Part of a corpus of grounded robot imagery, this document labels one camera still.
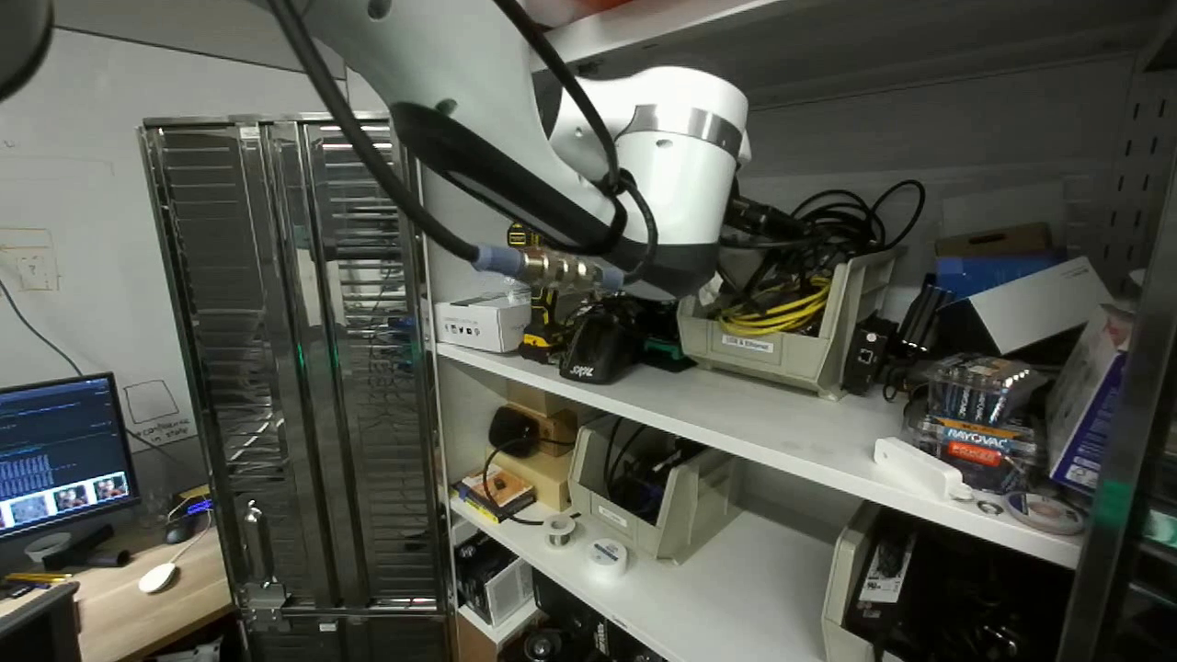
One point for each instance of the black cylindrical device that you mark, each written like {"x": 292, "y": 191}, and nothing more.
{"x": 920, "y": 321}

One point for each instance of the brown cardboard box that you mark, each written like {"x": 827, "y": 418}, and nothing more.
{"x": 993, "y": 241}

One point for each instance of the black battery charger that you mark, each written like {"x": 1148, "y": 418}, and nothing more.
{"x": 600, "y": 343}

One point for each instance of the black device with blue light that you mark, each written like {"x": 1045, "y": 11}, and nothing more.
{"x": 184, "y": 514}

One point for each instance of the wooden desk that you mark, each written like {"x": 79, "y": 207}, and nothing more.
{"x": 122, "y": 619}

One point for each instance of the white box with black device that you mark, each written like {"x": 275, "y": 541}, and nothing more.
{"x": 492, "y": 582}

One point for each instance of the black round equipment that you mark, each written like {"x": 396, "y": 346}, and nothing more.
{"x": 576, "y": 631}

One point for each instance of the stainless steel tray rack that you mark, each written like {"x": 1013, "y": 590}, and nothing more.
{"x": 245, "y": 370}

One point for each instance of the clear battery blister pack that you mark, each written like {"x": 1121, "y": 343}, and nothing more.
{"x": 986, "y": 391}

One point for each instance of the white wall plate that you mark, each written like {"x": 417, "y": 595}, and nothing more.
{"x": 152, "y": 405}

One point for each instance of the white label printer device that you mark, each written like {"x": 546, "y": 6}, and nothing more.
{"x": 687, "y": 521}

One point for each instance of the small white plastic piece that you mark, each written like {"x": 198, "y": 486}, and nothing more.
{"x": 920, "y": 465}

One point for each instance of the battery pack with orange label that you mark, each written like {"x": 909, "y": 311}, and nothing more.
{"x": 977, "y": 451}

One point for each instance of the white wall outlet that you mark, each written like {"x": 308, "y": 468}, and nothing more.
{"x": 28, "y": 263}

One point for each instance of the small green item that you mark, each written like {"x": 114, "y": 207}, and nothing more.
{"x": 665, "y": 355}

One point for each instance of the blue and white box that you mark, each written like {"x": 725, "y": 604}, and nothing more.
{"x": 1086, "y": 405}

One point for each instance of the blue flat box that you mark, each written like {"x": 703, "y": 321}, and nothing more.
{"x": 993, "y": 274}

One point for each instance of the orange booklet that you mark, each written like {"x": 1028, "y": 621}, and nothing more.
{"x": 492, "y": 502}

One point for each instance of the black monitor stand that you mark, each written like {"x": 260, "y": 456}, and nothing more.
{"x": 79, "y": 550}

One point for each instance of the flat clear tape roll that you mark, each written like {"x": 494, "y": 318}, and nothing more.
{"x": 1045, "y": 513}

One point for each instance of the plain white cardboard box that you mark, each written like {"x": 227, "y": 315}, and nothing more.
{"x": 1041, "y": 307}

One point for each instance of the black charger block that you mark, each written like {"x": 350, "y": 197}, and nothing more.
{"x": 869, "y": 355}

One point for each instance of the white computer mouse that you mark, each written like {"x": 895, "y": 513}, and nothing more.
{"x": 160, "y": 576}

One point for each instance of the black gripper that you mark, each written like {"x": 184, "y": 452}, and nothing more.
{"x": 760, "y": 224}

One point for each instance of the computer monitor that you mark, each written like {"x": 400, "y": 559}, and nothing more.
{"x": 62, "y": 452}

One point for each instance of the black power adapter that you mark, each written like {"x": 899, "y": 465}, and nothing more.
{"x": 514, "y": 427}

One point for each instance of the tan cardboard box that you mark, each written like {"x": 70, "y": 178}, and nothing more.
{"x": 554, "y": 473}

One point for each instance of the white box with icons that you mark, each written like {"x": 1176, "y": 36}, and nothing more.
{"x": 481, "y": 326}

